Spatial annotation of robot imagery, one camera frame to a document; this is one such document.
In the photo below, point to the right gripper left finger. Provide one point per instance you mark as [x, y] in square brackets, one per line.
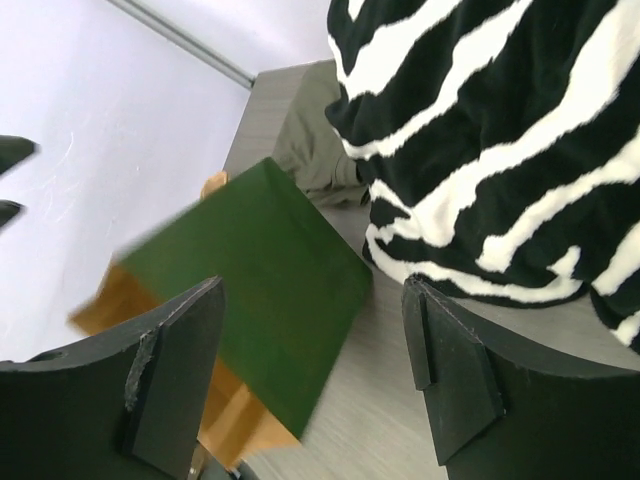
[123, 404]

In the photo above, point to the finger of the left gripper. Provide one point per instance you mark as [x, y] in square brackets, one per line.
[13, 150]
[8, 211]

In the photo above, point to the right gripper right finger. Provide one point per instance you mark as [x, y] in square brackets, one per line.
[502, 406]

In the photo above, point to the green paper gift bag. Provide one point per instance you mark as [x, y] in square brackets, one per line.
[293, 289]

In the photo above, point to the zebra print pillow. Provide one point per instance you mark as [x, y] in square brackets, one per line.
[499, 143]

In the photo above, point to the olive green folded cloth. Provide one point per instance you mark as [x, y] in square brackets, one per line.
[308, 150]

